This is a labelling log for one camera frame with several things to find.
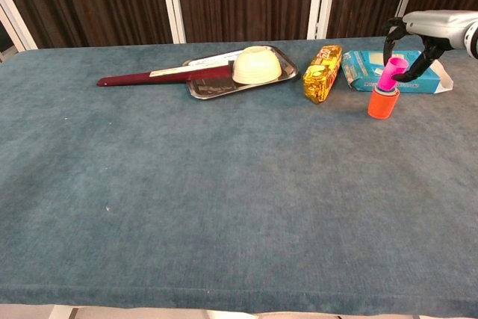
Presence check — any stainless steel tray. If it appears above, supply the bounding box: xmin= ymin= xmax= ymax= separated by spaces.
xmin=181 ymin=45 xmax=299 ymax=101

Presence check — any yellow snack packet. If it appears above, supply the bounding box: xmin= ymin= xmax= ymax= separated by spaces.
xmin=302 ymin=45 xmax=343 ymax=105

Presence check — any long maroon case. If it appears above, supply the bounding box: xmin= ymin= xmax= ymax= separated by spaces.
xmin=96 ymin=61 xmax=240 ymax=87

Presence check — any blue kitchen scale box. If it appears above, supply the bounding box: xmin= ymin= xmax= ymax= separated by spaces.
xmin=341 ymin=49 xmax=455 ymax=95

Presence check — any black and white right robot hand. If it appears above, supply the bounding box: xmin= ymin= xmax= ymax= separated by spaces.
xmin=381 ymin=10 xmax=478 ymax=83

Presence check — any pink plastic cup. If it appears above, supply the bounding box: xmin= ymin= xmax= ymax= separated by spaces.
xmin=376 ymin=56 xmax=407 ymax=92

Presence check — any orange plastic cup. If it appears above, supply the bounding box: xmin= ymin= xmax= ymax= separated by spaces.
xmin=367 ymin=85 xmax=400 ymax=120

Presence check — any cream upturned bowl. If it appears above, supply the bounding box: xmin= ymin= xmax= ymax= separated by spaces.
xmin=232 ymin=46 xmax=282 ymax=86

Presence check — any blue table cloth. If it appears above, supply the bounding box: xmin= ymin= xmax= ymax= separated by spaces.
xmin=0 ymin=34 xmax=478 ymax=316

